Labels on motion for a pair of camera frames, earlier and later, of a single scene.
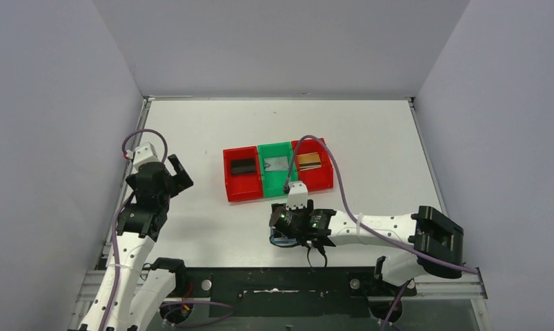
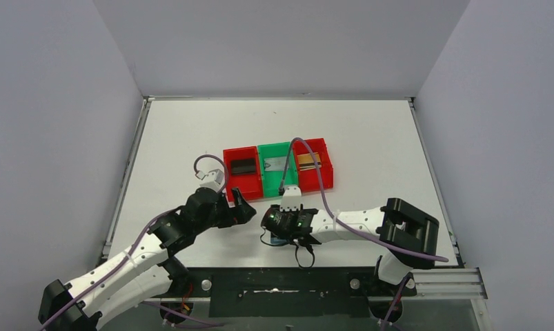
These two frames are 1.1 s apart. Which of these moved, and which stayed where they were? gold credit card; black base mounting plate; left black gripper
Moved: left black gripper
Stayed: gold credit card; black base mounting plate
